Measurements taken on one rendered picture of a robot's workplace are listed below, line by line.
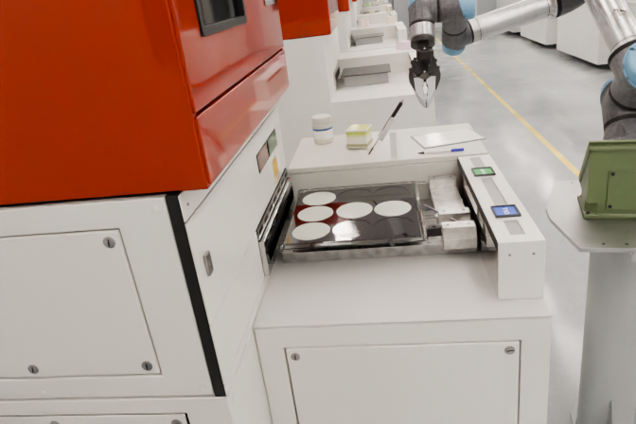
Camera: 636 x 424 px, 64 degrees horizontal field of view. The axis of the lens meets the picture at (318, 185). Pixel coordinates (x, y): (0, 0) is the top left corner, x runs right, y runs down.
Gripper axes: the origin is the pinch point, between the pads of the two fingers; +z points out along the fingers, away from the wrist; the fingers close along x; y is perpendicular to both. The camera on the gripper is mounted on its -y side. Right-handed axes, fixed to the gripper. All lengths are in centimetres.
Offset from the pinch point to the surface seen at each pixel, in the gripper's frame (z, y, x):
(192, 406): 73, -47, 47
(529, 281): 51, -27, -18
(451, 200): 27.6, 6.2, -6.1
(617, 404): 88, 37, -54
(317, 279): 50, -16, 29
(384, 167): 15.4, 14.1, 13.0
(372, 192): 24.0, 8.9, 16.7
